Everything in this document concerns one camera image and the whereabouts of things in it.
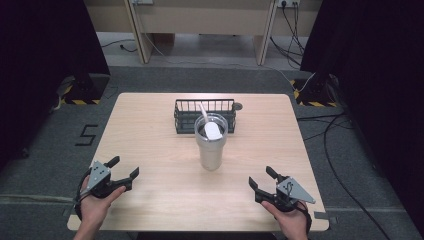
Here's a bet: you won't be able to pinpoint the person's left hand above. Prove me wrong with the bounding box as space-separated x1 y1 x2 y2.
79 175 127 232

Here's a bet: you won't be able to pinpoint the white wall socket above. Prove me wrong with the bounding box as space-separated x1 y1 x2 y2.
276 0 301 9

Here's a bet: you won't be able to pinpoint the person's right hand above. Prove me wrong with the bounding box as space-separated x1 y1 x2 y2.
260 199 310 238

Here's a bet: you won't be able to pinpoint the black stand base hazard tape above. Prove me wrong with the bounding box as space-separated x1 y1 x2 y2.
289 73 340 108
59 73 111 106

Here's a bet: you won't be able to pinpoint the thin black floor cable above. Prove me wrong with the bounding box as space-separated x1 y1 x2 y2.
100 38 139 54

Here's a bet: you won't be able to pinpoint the black left wrist strap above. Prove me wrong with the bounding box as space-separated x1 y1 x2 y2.
73 169 93 222

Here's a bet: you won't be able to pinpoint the black plugged power cables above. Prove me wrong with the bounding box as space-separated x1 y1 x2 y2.
269 0 307 70

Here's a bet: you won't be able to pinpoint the long black floor cable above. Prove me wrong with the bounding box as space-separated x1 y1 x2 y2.
295 112 392 240

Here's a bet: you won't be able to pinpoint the black curtain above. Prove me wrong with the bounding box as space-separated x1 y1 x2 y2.
0 0 111 169
299 0 424 231

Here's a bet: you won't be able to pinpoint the black wrist strap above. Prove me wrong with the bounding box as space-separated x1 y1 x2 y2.
73 169 93 222
295 201 313 235

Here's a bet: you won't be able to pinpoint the black right wrist strap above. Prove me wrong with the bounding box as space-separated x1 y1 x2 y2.
295 201 313 235

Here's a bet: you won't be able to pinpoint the black wire basket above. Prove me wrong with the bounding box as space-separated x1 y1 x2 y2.
173 98 237 135

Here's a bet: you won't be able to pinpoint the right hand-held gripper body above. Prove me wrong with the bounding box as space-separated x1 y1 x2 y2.
254 176 317 213

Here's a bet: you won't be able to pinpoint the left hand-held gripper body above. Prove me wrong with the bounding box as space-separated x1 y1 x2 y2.
78 160 125 200

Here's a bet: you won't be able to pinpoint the frosted tumbler cup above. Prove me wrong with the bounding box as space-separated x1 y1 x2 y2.
194 112 230 172

